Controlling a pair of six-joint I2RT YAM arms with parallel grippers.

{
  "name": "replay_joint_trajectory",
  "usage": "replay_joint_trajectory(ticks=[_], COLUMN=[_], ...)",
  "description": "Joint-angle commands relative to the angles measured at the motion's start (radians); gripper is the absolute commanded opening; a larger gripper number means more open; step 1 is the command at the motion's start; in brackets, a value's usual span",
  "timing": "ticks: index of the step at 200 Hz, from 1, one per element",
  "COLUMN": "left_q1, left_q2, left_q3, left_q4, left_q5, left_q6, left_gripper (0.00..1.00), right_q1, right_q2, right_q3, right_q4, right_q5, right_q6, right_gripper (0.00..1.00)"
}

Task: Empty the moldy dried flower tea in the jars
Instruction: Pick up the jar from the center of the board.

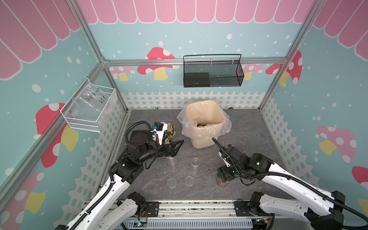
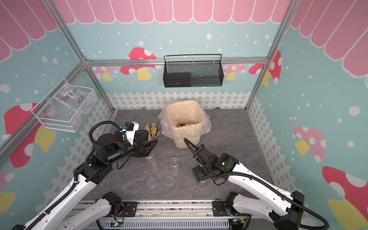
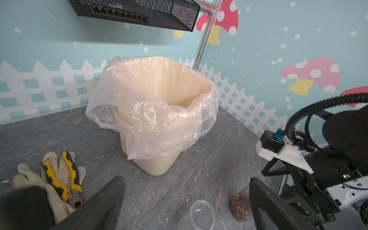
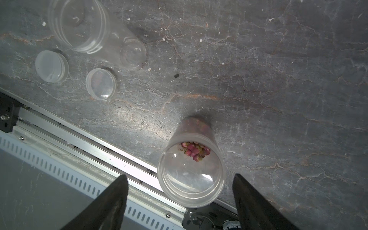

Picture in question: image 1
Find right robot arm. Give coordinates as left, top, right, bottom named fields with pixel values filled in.
left=212, top=138, right=368, bottom=230

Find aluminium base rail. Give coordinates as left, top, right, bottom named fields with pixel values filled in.
left=80, top=199, right=311, bottom=228

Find beige trash bin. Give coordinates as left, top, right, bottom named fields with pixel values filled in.
left=183, top=100, right=227, bottom=149

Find white yellow work gloves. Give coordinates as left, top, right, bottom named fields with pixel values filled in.
left=166, top=123, right=175, bottom=142

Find black plastic tool case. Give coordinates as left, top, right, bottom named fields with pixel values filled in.
left=127, top=130, right=152, bottom=155

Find clear plastic bag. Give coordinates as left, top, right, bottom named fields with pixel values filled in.
left=70, top=79, right=118, bottom=131

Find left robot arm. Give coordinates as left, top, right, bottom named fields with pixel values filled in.
left=56, top=121, right=184, bottom=230

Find black wire mesh basket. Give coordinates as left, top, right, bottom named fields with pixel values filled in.
left=183, top=54, right=244, bottom=88

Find clear tea jar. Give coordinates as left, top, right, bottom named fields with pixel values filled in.
left=166, top=157, right=177, bottom=171
left=191, top=157, right=201, bottom=175
left=216, top=177, right=228, bottom=188

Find clear plastic bin liner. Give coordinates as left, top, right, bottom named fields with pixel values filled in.
left=177, top=104, right=232, bottom=136

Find black box in basket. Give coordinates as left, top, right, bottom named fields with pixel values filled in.
left=183, top=72, right=210, bottom=88

